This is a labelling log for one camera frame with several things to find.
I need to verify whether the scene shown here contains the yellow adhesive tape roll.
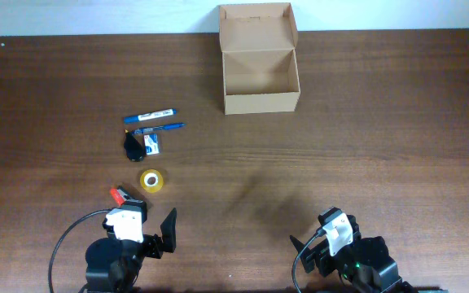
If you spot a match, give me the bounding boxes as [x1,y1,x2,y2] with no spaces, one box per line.
[139,169,164,193]

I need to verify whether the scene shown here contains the blue whiteboard marker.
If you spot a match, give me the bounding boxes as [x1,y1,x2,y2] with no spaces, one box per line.
[123,108,177,125]

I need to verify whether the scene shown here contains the red black stapler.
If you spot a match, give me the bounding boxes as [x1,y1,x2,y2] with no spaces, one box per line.
[110,186,134,206]

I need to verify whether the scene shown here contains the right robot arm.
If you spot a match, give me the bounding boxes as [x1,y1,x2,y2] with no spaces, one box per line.
[290,236,417,293]

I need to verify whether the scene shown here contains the black binder clip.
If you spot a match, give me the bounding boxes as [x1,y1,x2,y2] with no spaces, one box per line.
[123,130,145,162]

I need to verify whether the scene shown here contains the cardboard box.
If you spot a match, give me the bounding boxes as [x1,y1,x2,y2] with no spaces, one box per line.
[219,2,300,115]

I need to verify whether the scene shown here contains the blue ballpoint pen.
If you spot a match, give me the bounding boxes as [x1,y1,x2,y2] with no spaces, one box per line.
[132,123,186,135]

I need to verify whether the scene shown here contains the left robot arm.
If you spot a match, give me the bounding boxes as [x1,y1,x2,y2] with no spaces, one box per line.
[85,208,178,293]

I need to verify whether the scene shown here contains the blue white staples box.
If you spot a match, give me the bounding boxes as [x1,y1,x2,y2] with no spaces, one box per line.
[143,133,160,155]

